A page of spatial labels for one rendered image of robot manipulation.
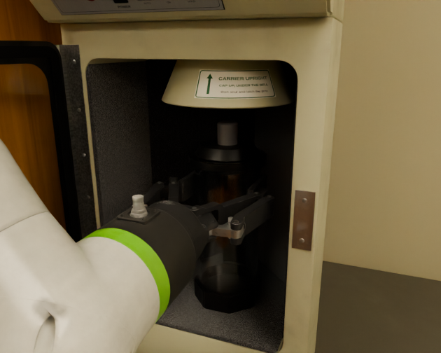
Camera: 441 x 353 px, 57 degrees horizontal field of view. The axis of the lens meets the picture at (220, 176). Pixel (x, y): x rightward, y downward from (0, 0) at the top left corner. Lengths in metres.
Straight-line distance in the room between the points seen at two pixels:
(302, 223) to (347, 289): 0.40
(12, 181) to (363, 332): 0.60
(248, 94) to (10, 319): 0.33
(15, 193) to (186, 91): 0.27
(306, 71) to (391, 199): 0.52
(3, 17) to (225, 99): 0.28
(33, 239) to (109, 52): 0.30
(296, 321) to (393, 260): 0.47
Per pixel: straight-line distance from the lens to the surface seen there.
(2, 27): 0.57
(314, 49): 0.42
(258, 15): 0.41
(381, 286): 0.88
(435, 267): 0.97
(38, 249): 0.27
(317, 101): 0.43
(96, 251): 0.31
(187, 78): 0.50
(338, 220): 0.93
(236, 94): 0.47
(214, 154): 0.53
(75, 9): 0.49
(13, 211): 0.28
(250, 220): 0.46
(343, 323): 0.76
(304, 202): 0.45
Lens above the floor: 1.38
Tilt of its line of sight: 18 degrees down
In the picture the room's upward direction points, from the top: straight up
